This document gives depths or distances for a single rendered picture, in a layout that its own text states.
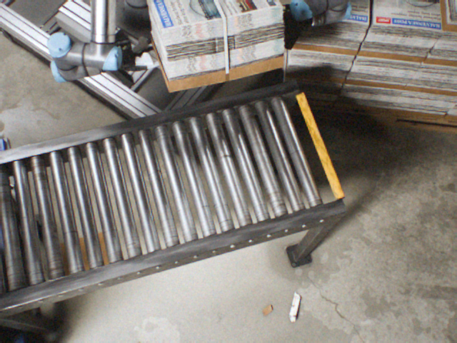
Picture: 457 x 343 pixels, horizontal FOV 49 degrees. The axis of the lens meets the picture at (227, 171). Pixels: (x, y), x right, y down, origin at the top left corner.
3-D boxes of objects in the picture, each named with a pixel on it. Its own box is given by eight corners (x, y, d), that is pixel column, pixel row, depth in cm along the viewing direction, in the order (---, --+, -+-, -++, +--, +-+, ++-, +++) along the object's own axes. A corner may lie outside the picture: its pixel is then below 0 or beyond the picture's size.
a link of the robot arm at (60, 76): (51, 75, 160) (58, 88, 168) (85, 67, 162) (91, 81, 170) (47, 55, 163) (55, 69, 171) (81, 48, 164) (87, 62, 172)
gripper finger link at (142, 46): (155, 33, 172) (133, 44, 168) (158, 47, 176) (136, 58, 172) (150, 29, 173) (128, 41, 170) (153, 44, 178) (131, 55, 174)
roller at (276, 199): (248, 106, 193) (250, 100, 188) (288, 220, 177) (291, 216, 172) (235, 109, 192) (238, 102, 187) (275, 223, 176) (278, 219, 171)
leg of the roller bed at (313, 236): (302, 247, 250) (333, 207, 186) (305, 259, 248) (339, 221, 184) (290, 251, 249) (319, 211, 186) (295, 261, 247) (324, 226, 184)
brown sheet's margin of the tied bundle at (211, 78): (195, 36, 178) (194, 25, 175) (217, 83, 159) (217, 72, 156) (151, 43, 175) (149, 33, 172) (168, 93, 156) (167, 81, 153)
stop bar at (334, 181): (303, 94, 190) (304, 91, 188) (345, 199, 175) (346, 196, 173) (295, 96, 189) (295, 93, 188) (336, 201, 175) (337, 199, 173)
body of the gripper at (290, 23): (273, 6, 176) (305, -1, 178) (273, 28, 183) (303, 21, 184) (280, 17, 171) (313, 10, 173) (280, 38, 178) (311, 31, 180)
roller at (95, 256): (81, 148, 184) (78, 142, 179) (107, 271, 168) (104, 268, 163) (68, 151, 183) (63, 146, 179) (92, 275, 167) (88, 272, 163)
